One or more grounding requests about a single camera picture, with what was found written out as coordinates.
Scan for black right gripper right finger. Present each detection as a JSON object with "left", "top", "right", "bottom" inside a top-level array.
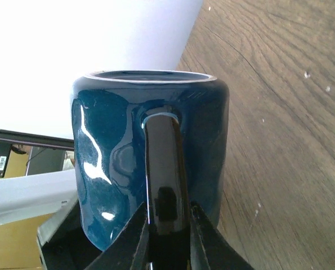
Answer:
[{"left": 190, "top": 202, "right": 254, "bottom": 270}]

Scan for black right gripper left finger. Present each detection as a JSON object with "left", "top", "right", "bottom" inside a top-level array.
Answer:
[{"left": 87, "top": 203, "right": 149, "bottom": 270}]

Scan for dark blue mug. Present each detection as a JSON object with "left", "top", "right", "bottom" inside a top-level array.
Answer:
[{"left": 71, "top": 70, "right": 229, "bottom": 251}]

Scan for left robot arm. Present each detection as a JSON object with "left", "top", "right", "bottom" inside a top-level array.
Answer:
[{"left": 0, "top": 169, "right": 77, "bottom": 225}]

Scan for left black frame post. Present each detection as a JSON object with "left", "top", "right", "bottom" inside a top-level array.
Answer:
[{"left": 0, "top": 129, "right": 74, "bottom": 151}]

